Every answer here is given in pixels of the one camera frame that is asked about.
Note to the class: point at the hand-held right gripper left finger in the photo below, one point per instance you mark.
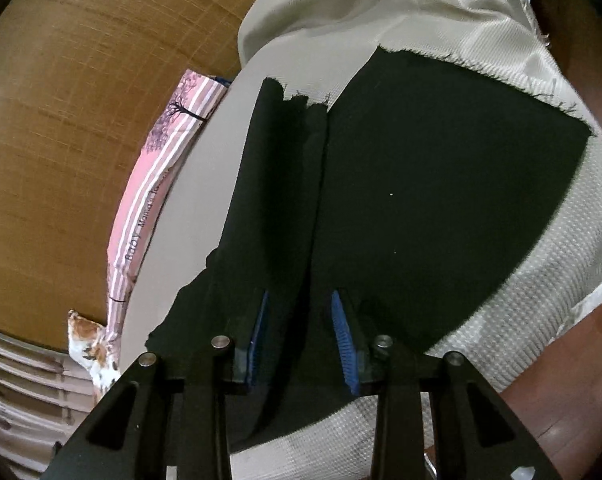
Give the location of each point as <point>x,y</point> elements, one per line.
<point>257,332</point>

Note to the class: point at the white slatted panel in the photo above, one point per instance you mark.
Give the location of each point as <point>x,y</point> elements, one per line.
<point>21,400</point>

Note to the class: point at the white brown floral pillow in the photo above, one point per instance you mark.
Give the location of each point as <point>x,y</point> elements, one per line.
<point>98,355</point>

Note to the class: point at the beige smooth bed sheet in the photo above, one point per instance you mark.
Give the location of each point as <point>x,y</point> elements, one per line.
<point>381,0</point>

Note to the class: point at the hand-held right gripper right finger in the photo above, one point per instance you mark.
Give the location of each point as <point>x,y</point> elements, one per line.
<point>343,342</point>

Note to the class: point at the brown wooden headboard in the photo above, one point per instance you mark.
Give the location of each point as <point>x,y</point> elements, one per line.
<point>81,110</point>

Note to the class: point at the black pants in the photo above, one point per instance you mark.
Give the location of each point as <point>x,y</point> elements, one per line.
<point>431,185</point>

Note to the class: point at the pink striped pillow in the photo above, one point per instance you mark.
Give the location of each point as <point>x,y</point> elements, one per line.
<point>146,180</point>

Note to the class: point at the beige textured bedspread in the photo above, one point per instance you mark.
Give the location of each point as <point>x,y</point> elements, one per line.
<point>556,285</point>

